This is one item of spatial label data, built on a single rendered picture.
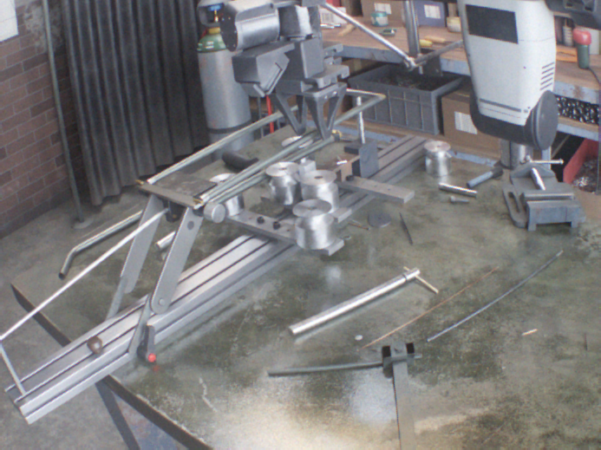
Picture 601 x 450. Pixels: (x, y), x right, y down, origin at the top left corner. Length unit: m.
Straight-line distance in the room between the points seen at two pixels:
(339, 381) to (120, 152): 2.90
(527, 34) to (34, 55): 2.83
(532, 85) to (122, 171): 2.60
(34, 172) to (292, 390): 3.07
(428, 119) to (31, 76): 2.22
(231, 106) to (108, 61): 0.89
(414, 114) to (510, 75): 1.17
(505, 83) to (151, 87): 2.50
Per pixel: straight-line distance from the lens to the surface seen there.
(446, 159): 1.13
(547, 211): 0.96
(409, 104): 2.50
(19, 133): 3.56
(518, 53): 1.37
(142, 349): 0.77
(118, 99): 3.40
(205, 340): 0.79
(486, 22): 1.39
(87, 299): 0.94
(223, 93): 2.79
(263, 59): 0.76
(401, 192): 0.98
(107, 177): 3.45
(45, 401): 0.75
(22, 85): 3.53
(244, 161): 1.21
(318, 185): 0.91
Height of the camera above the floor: 1.35
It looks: 27 degrees down
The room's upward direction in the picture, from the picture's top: 7 degrees counter-clockwise
